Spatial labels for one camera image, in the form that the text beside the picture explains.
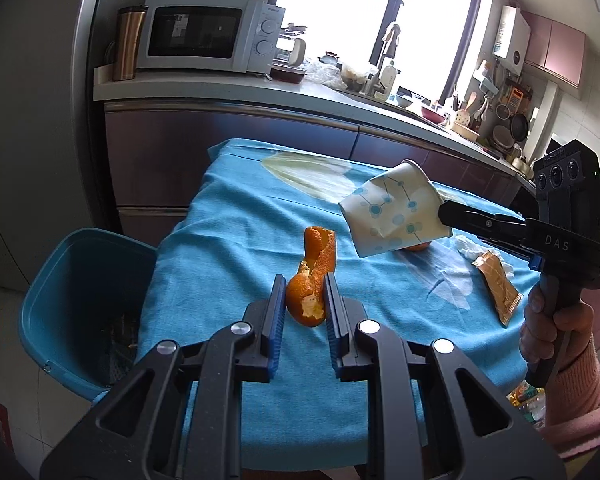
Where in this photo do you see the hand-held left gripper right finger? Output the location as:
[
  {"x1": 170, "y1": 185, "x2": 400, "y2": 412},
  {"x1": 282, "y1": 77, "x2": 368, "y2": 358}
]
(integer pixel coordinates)
[{"x1": 322, "y1": 274, "x2": 568, "y2": 480}]

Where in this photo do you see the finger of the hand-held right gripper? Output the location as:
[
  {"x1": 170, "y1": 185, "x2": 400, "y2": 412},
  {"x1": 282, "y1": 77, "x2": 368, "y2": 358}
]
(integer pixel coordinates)
[{"x1": 437, "y1": 200, "x2": 531, "y2": 263}]

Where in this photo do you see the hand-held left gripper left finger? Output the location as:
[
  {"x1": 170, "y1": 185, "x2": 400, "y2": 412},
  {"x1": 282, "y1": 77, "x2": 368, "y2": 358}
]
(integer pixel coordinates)
[{"x1": 40, "y1": 274, "x2": 287, "y2": 480}]

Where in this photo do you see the white tissue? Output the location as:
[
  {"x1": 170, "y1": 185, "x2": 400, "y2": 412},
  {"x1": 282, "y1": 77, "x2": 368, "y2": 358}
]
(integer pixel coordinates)
[{"x1": 455, "y1": 235, "x2": 513, "y2": 273}]

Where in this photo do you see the large orange peel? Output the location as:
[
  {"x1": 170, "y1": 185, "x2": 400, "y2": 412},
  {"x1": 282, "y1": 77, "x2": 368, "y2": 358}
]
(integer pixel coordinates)
[{"x1": 286, "y1": 226, "x2": 337, "y2": 328}]

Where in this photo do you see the golden snack wrapper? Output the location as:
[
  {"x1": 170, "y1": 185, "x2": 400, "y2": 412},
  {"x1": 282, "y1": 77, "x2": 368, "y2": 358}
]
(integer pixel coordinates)
[{"x1": 471, "y1": 250, "x2": 524, "y2": 329}]

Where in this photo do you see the patterned paper cup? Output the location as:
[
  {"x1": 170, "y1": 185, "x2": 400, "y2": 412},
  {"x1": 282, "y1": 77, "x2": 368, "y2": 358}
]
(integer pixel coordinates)
[{"x1": 338, "y1": 159, "x2": 453, "y2": 259}]

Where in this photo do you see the blue plastic bin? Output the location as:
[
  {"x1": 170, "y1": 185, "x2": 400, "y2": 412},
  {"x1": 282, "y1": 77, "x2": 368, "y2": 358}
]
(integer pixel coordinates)
[{"x1": 19, "y1": 227, "x2": 158, "y2": 403}]

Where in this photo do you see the person's right forearm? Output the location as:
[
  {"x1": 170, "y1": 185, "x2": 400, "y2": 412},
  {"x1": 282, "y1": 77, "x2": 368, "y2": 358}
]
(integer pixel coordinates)
[{"x1": 540, "y1": 332, "x2": 600, "y2": 461}]

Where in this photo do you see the person's right hand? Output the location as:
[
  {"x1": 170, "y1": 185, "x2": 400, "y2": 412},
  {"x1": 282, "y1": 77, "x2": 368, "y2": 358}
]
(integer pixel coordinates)
[{"x1": 519, "y1": 285, "x2": 597, "y2": 378}]

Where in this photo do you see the blue floral tablecloth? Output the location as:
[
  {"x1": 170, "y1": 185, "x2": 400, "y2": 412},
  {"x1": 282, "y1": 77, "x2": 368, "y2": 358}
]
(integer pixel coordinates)
[{"x1": 137, "y1": 138, "x2": 536, "y2": 471}]

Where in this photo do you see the black frying pan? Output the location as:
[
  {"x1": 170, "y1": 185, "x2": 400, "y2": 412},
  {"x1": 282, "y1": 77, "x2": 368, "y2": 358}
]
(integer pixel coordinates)
[{"x1": 510, "y1": 112, "x2": 531, "y2": 144}]

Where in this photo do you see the white soap bottle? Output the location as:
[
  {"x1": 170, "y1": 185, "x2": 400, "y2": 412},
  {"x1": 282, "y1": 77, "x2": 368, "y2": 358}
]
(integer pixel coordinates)
[{"x1": 380, "y1": 60, "x2": 399, "y2": 99}]

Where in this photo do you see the white water heater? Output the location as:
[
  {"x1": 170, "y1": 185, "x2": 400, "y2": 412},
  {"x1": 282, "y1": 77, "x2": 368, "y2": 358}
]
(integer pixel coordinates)
[{"x1": 492, "y1": 5, "x2": 531, "y2": 73}]

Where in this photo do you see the metal kitchen faucet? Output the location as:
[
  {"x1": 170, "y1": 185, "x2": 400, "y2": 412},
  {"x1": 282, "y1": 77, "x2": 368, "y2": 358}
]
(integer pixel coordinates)
[{"x1": 375, "y1": 22, "x2": 402, "y2": 97}]

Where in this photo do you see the clear food jar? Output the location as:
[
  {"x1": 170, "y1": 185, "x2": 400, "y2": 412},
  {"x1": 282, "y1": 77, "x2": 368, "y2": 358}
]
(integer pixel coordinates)
[{"x1": 342, "y1": 62, "x2": 369, "y2": 87}]

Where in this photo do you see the kitchen counter with cabinets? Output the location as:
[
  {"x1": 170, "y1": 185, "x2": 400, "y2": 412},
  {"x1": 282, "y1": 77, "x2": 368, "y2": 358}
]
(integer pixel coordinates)
[{"x1": 92, "y1": 65, "x2": 536, "y2": 233}]

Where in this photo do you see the clear plastic bag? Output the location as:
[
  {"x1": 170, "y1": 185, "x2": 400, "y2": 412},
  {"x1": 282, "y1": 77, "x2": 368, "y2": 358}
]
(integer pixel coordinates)
[{"x1": 305, "y1": 60, "x2": 348, "y2": 89}]

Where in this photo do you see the red food container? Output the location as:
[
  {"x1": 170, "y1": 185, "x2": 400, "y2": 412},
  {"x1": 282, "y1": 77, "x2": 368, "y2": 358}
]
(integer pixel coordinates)
[{"x1": 270, "y1": 65, "x2": 307, "y2": 84}]

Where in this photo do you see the dark framed window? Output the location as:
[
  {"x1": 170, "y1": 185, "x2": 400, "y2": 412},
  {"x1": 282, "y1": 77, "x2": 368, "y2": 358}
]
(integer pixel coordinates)
[{"x1": 275, "y1": 0, "x2": 491, "y2": 96}]

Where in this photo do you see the electric kettle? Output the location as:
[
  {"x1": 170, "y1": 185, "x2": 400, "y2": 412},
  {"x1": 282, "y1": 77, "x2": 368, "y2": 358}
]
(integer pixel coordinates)
[{"x1": 280, "y1": 22, "x2": 308, "y2": 67}]

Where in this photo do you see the white microwave oven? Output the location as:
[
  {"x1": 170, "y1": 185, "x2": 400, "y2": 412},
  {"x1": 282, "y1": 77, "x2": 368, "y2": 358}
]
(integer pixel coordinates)
[{"x1": 137, "y1": 0, "x2": 287, "y2": 75}]

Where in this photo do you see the copper travel mug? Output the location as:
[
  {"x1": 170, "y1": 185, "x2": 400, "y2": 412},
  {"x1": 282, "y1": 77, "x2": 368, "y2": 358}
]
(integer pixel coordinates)
[{"x1": 111, "y1": 5, "x2": 148, "y2": 82}]

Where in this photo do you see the grey refrigerator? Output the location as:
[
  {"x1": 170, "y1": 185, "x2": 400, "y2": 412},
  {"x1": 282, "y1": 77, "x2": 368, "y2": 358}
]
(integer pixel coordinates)
[{"x1": 0, "y1": 0, "x2": 118, "y2": 281}]

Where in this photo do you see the pink wall cabinet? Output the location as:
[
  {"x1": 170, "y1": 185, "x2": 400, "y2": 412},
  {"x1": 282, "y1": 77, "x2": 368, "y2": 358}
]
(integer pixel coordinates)
[{"x1": 522, "y1": 10, "x2": 587, "y2": 88}]

